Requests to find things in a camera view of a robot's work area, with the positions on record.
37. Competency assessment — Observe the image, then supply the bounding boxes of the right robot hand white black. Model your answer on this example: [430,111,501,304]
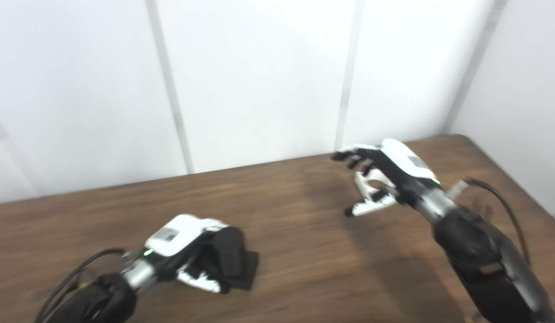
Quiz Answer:
[330,138,442,218]

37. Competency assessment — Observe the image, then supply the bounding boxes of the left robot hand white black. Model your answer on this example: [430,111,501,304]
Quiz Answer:
[143,214,231,294]

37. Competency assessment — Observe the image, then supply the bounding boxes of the white square piece with hole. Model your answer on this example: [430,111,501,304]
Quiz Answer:
[354,170,395,202]

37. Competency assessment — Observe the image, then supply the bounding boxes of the black peg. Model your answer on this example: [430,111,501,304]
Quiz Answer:
[201,227,259,292]

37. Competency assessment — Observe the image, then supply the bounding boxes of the black braided right wrist cable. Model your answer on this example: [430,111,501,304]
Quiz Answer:
[448,177,531,265]

